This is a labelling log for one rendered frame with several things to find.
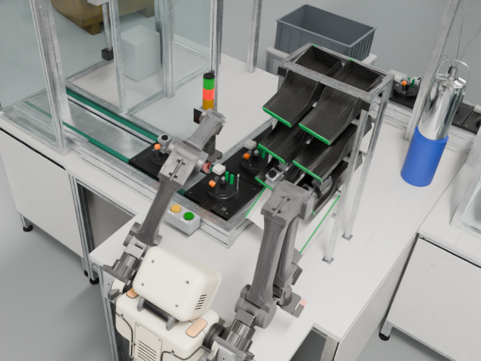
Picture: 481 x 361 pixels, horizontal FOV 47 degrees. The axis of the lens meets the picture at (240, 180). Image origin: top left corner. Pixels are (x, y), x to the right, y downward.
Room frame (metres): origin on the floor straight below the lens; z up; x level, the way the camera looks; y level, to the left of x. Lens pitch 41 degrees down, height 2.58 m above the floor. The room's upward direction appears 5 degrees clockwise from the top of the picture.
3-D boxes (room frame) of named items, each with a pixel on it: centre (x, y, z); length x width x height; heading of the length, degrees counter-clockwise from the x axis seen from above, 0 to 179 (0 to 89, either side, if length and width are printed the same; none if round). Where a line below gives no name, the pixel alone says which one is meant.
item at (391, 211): (2.16, -0.17, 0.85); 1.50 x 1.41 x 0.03; 57
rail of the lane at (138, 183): (1.81, 0.38, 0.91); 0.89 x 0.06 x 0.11; 57
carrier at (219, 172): (1.79, 0.07, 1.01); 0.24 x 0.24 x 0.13; 57
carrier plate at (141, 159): (1.98, 0.35, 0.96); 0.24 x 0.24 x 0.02; 57
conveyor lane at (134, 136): (1.97, 0.31, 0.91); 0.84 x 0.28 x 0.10; 57
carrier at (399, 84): (2.75, -0.90, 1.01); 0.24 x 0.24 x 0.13; 57
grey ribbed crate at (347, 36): (3.84, -0.54, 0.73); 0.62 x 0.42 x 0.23; 57
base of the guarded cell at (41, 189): (2.76, 0.71, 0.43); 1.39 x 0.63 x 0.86; 147
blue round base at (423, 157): (2.13, -0.87, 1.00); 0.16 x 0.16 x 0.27
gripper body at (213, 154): (1.60, 0.13, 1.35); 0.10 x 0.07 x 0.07; 56
